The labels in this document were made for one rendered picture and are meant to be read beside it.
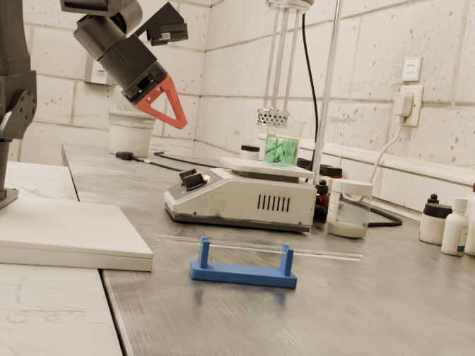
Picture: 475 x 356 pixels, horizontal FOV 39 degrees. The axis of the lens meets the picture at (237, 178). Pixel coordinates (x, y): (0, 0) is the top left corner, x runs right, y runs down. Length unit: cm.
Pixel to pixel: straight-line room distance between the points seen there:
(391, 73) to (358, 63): 18
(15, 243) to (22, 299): 10
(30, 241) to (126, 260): 9
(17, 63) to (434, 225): 63
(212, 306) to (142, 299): 6
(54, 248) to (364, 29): 125
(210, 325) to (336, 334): 10
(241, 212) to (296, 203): 8
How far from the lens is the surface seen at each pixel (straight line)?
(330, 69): 139
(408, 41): 152
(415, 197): 132
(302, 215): 94
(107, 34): 97
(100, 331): 46
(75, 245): 62
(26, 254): 61
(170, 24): 99
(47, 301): 52
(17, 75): 79
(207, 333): 48
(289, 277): 63
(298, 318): 54
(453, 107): 134
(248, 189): 91
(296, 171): 93
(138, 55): 97
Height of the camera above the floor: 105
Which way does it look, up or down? 5 degrees down
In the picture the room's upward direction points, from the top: 7 degrees clockwise
